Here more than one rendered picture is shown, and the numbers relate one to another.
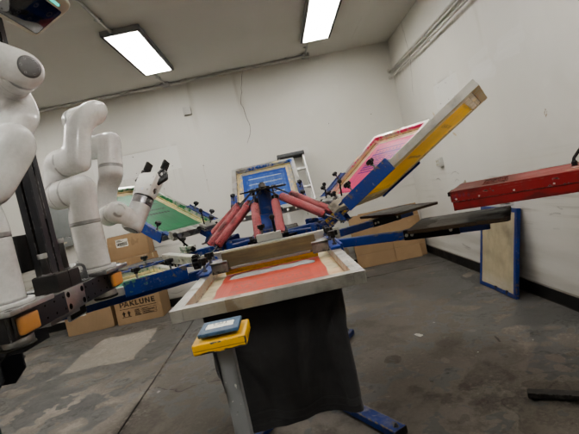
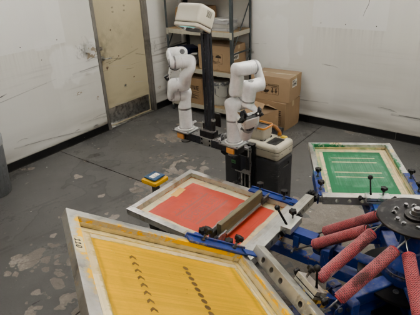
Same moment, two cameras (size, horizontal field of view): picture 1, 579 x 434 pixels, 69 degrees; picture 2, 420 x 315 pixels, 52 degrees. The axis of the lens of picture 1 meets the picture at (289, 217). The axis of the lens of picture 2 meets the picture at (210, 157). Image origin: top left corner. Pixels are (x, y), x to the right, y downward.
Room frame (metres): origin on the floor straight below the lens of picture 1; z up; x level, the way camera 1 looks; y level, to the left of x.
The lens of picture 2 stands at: (2.93, -1.50, 2.31)
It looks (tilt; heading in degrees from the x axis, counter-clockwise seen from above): 26 degrees down; 129
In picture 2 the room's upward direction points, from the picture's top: 3 degrees counter-clockwise
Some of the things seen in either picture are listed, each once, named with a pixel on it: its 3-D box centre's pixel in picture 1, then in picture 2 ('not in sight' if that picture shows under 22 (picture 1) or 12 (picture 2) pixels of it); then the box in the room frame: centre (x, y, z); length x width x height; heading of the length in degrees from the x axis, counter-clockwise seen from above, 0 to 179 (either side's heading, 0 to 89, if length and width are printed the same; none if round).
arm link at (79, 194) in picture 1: (77, 201); (234, 108); (1.40, 0.67, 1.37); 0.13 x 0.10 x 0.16; 68
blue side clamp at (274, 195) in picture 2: (209, 274); (271, 199); (1.85, 0.39, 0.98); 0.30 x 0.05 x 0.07; 1
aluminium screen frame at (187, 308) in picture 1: (270, 271); (210, 209); (1.61, 0.11, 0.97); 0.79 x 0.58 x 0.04; 1
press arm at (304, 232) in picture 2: not in sight; (300, 235); (2.17, 0.12, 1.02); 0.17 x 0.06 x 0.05; 1
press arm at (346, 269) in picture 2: not in sight; (277, 246); (2.04, 0.12, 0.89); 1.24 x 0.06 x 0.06; 1
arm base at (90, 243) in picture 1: (87, 248); (235, 130); (1.39, 0.67, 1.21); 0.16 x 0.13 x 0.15; 88
